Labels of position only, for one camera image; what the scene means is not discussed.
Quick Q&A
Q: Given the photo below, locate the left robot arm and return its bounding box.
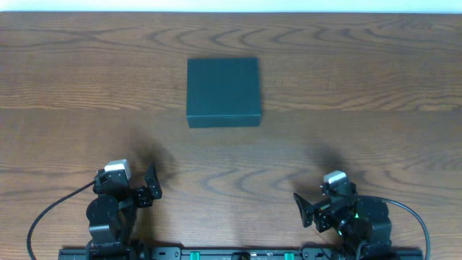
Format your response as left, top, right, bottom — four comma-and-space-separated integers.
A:
86, 159, 162, 259

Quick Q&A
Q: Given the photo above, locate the dark green box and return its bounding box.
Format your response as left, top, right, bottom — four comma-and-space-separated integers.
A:
186, 57, 262, 128

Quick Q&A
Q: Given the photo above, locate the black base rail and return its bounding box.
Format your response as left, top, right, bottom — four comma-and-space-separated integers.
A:
57, 246, 425, 260

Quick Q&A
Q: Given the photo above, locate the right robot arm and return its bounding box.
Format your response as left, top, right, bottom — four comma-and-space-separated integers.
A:
293, 178, 392, 259

